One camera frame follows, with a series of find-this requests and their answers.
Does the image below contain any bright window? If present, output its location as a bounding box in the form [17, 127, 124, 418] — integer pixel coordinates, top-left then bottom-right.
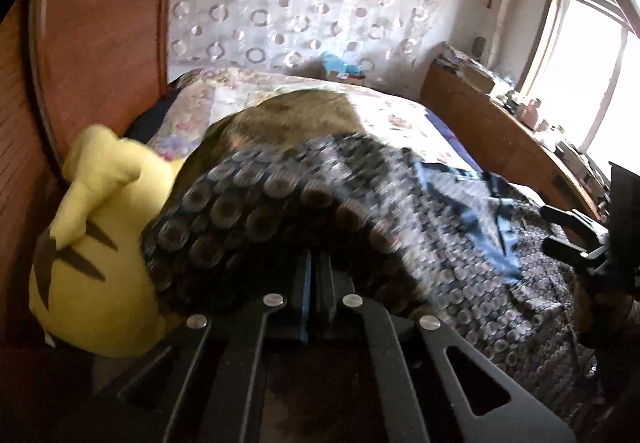
[522, 0, 639, 179]

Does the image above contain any floral bed quilt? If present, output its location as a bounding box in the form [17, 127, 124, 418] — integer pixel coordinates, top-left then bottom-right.
[146, 66, 484, 175]

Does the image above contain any brown wooden wardrobe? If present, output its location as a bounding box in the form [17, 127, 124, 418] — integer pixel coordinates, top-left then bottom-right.
[1, 0, 168, 347]

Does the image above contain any teal item behind bed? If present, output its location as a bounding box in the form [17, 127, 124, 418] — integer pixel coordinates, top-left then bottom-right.
[320, 52, 364, 79]

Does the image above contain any olive brown pillow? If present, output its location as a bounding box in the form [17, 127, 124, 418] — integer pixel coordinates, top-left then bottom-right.
[193, 89, 364, 164]

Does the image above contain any yellow Pikachu plush toy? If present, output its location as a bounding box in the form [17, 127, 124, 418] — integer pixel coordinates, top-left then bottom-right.
[28, 125, 182, 357]

